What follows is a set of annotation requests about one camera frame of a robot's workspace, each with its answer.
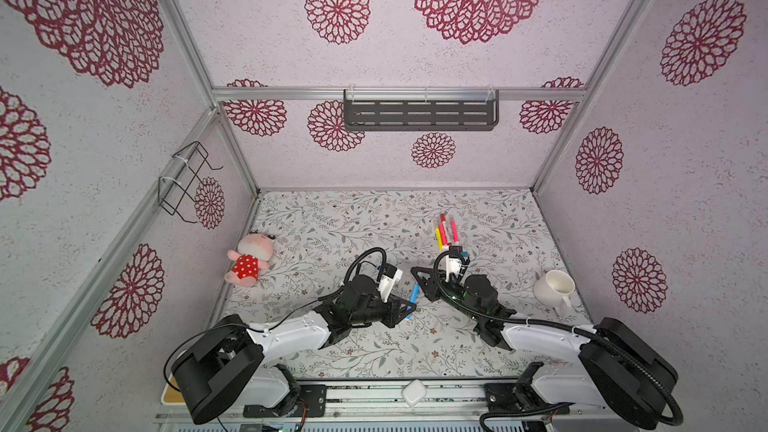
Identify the pink plush toy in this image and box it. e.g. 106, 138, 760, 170
224, 233, 274, 288

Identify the dark grey wall shelf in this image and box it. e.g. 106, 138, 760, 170
342, 90, 500, 132

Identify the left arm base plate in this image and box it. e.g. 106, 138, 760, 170
243, 385, 328, 419

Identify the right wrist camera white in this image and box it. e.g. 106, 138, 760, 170
440, 245, 470, 283

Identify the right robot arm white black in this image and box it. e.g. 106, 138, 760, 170
411, 267, 684, 430

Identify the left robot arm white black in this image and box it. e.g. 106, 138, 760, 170
167, 276, 416, 425

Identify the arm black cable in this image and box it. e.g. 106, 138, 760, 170
163, 246, 388, 394
433, 250, 685, 432

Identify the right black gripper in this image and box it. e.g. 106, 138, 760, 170
411, 269, 481, 328

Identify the wooden tray with white rim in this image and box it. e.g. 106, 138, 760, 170
161, 379, 185, 406

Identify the pink highlighter pen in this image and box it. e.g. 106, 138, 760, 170
438, 223, 448, 247
450, 220, 460, 245

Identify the yellow highlighter pen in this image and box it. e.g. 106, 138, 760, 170
435, 228, 444, 252

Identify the white plastic clip on rail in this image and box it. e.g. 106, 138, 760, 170
401, 379, 428, 408

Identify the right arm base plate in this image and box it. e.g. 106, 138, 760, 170
484, 361, 571, 418

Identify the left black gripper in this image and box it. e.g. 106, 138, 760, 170
350, 290, 414, 325

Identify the white whiteboard marker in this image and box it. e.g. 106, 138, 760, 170
440, 213, 452, 246

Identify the blue highlighter pen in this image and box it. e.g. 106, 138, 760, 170
409, 283, 421, 304

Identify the black wire wall rack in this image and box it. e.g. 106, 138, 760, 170
156, 141, 223, 225

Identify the white ceramic mug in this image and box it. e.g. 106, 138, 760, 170
533, 270, 576, 317

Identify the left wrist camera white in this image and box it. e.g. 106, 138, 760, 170
378, 263, 403, 303

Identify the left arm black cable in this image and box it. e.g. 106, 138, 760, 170
163, 246, 388, 394

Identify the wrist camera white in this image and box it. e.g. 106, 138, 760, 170
378, 263, 403, 303
440, 245, 470, 283

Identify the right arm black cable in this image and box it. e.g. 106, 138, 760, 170
433, 250, 685, 432

